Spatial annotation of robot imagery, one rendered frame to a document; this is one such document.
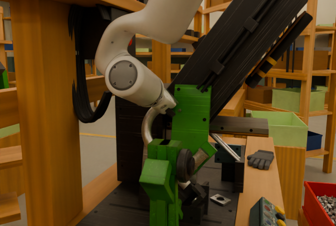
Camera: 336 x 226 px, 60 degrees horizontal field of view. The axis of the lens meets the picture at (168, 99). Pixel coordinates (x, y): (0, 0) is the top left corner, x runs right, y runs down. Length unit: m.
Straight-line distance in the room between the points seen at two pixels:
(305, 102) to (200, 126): 2.58
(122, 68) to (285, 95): 3.14
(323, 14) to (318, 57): 6.37
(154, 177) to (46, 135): 0.33
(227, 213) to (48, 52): 0.67
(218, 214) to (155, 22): 0.61
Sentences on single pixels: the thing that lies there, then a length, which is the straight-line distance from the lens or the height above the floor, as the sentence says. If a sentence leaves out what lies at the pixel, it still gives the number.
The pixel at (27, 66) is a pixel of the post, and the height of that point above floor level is 1.34.
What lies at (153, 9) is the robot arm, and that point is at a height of 1.44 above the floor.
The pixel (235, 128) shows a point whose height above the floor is 1.13.
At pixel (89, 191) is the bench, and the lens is 1.13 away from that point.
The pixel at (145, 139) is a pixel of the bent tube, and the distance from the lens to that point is 0.88.
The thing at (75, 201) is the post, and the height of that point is 0.93.
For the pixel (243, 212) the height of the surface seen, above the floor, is 0.90.
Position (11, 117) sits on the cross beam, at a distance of 0.85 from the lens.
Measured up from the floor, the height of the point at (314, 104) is 0.80.
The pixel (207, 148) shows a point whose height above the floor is 1.09.
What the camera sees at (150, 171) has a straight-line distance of 0.61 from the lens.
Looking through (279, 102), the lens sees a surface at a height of 0.80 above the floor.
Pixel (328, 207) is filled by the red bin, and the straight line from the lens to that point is 1.12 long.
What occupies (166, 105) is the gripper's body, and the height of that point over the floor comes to 1.24.
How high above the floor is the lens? 1.37
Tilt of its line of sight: 9 degrees down
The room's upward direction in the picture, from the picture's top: straight up
